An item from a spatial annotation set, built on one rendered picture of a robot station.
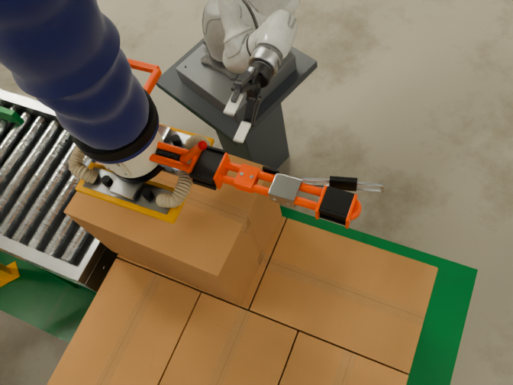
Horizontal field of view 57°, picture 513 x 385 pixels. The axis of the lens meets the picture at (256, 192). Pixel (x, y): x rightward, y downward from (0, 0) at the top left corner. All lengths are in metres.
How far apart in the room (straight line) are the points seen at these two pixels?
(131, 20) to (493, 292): 2.83
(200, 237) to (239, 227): 0.13
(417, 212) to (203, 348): 1.31
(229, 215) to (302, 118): 1.40
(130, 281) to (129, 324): 0.17
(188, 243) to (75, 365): 0.73
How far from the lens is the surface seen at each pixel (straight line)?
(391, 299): 1.83
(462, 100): 2.96
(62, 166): 2.37
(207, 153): 1.28
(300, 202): 1.18
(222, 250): 1.48
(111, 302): 2.00
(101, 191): 1.48
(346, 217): 1.14
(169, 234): 1.55
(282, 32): 1.46
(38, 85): 1.06
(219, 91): 1.93
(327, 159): 2.67
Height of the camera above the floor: 2.31
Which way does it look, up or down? 62 degrees down
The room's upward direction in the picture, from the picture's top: 18 degrees counter-clockwise
